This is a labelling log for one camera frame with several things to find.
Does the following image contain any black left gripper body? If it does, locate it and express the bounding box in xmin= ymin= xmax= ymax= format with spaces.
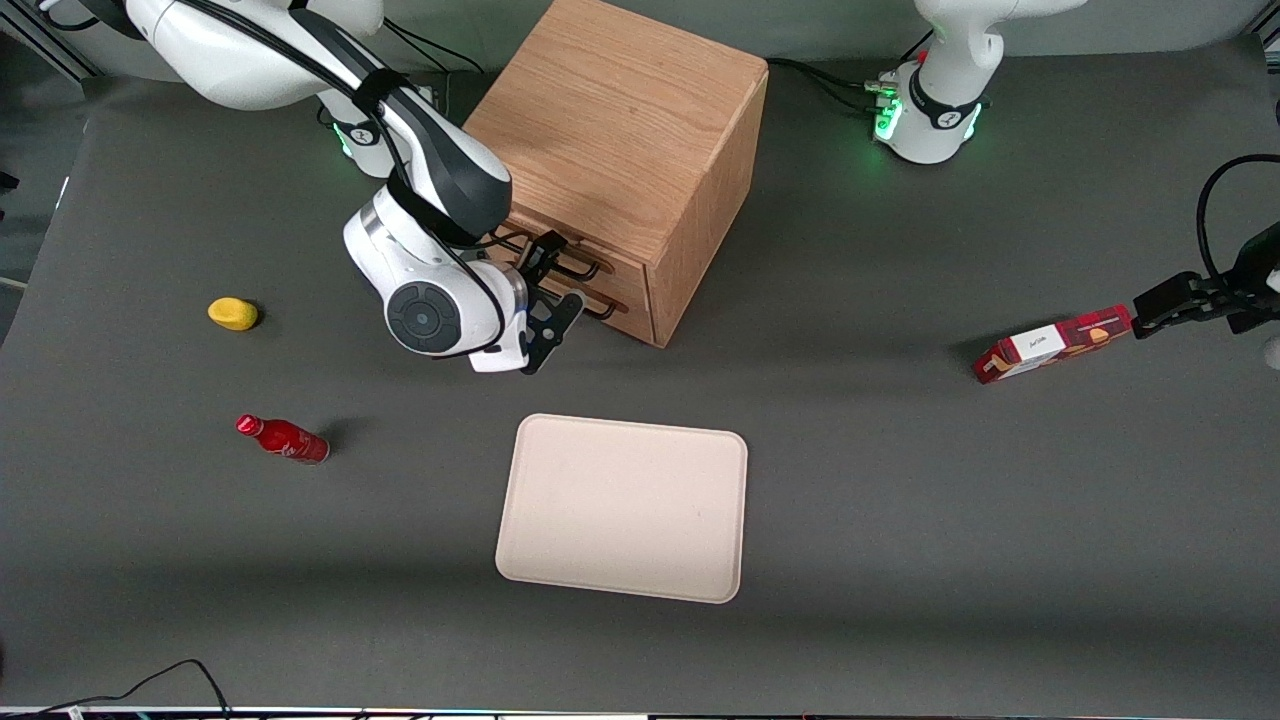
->
xmin=1227 ymin=221 xmax=1280 ymax=335

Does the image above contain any grey aluminium frame rail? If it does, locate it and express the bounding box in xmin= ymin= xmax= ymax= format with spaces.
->
xmin=0 ymin=0 xmax=103 ymax=83

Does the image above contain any black base cable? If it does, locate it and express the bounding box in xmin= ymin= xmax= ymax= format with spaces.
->
xmin=768 ymin=57 xmax=894 ymax=101
xmin=790 ymin=62 xmax=894 ymax=116
xmin=382 ymin=17 xmax=483 ymax=74

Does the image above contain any red snack box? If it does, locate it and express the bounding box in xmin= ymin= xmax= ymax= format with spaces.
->
xmin=971 ymin=304 xmax=1135 ymax=386

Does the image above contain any thin black cable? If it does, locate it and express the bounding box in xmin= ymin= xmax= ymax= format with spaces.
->
xmin=28 ymin=659 xmax=234 ymax=720

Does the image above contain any wooden drawer with handle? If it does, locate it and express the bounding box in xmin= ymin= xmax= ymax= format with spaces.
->
xmin=520 ymin=255 xmax=657 ymax=347

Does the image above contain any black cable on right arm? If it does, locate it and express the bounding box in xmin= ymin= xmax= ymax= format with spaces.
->
xmin=170 ymin=0 xmax=509 ymax=359

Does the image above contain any yellow lemon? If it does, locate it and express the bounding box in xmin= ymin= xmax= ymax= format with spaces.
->
xmin=207 ymin=296 xmax=260 ymax=333

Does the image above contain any cream rectangular tray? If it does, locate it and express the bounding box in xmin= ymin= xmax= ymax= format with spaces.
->
xmin=494 ymin=412 xmax=750 ymax=606

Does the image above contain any red cola bottle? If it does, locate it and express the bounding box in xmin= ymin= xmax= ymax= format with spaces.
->
xmin=235 ymin=413 xmax=332 ymax=467

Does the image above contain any wooden drawer cabinet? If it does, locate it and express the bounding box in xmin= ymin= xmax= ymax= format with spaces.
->
xmin=490 ymin=205 xmax=657 ymax=311
xmin=462 ymin=0 xmax=771 ymax=350

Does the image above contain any black metal drawer handle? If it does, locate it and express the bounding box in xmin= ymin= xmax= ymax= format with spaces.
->
xmin=558 ymin=284 xmax=629 ymax=323
xmin=495 ymin=231 xmax=603 ymax=284

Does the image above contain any black looped cable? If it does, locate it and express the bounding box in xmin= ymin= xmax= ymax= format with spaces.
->
xmin=1196 ymin=154 xmax=1280 ymax=293

